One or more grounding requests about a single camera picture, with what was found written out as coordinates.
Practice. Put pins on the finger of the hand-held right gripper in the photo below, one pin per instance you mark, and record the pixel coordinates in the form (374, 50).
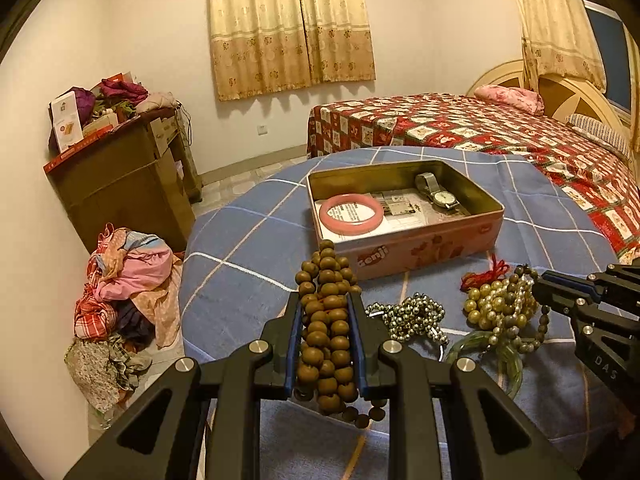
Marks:
(622, 285)
(555, 287)

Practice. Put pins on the green jade bangle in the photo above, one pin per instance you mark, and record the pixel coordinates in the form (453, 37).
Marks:
(515, 375)

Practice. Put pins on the silver wristwatch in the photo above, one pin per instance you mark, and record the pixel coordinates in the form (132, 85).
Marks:
(443, 199)

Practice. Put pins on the red patterned bedspread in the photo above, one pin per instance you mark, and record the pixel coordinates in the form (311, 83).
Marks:
(475, 125)

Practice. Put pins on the purple cloth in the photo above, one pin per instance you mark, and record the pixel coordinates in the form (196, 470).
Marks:
(86, 105)

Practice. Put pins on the magenta cloth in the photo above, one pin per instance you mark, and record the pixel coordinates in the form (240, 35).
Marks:
(122, 91)

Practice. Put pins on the blue checked tablecloth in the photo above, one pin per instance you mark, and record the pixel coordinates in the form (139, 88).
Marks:
(240, 240)

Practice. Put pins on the striped pillow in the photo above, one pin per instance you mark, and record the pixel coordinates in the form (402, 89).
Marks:
(600, 135)

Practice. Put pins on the brown wooden cabinet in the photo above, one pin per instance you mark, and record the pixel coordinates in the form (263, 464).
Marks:
(125, 190)

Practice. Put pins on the cream wooden headboard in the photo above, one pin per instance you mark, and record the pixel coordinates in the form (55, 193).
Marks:
(565, 95)

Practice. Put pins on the beige patterned curtain panel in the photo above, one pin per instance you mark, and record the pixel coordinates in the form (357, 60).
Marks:
(255, 25)
(340, 20)

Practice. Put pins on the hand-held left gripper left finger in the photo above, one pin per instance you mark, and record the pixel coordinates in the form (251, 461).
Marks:
(296, 340)

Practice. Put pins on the white wall socket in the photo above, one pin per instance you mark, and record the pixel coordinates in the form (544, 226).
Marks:
(262, 129)

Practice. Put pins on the pink bangle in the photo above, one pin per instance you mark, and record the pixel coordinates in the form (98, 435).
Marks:
(325, 216)

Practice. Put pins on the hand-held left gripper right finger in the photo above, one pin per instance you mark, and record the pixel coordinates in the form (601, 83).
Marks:
(358, 340)

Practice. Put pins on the dark window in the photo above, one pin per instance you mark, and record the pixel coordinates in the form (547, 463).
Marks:
(612, 60)

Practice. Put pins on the pink quilted cloth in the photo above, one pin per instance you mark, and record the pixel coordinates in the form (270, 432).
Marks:
(155, 102)

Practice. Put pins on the pink floral pillow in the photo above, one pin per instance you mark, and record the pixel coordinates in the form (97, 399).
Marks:
(510, 97)

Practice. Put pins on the pink metal tin box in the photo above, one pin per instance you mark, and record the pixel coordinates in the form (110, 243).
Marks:
(425, 255)

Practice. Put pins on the flat red box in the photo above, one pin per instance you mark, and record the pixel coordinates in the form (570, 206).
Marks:
(75, 154)

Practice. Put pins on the pile of colourful clothes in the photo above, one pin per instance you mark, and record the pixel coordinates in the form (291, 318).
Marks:
(135, 285)

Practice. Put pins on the beige curtain beside headboard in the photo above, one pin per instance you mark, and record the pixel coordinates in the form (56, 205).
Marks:
(555, 20)

